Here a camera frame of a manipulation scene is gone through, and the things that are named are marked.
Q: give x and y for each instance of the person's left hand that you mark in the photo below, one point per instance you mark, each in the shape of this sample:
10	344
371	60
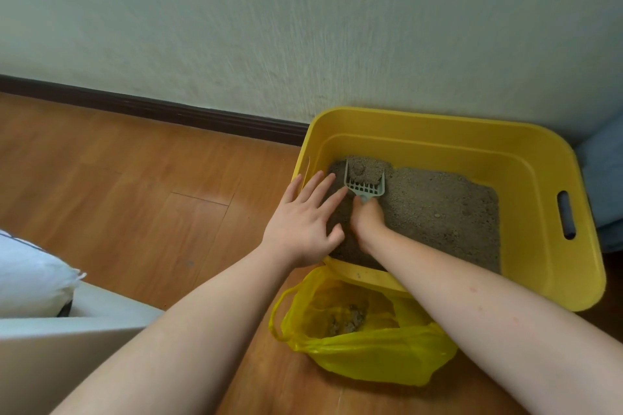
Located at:
302	230

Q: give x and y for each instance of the person's right hand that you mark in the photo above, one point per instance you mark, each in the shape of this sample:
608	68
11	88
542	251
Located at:
369	225

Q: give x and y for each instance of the pale blue litter scoop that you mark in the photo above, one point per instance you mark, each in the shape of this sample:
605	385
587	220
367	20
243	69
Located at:
362	192

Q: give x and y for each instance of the yellow litter box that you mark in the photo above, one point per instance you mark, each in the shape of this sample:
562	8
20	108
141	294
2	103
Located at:
438	137

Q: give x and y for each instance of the yellow plastic bag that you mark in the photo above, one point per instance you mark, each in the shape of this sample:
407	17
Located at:
379	356

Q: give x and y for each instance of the person's right forearm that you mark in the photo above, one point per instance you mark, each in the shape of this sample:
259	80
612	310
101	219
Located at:
486	322

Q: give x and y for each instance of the person's left forearm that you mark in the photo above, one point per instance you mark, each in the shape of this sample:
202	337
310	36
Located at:
185	341

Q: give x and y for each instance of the dark baseboard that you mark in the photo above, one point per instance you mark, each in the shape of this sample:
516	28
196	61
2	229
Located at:
146	106

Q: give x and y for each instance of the blue pleated curtain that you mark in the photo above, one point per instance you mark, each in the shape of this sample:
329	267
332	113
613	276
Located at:
603	176

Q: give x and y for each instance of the white bed frame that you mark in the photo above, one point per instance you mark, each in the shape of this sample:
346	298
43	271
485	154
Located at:
48	371

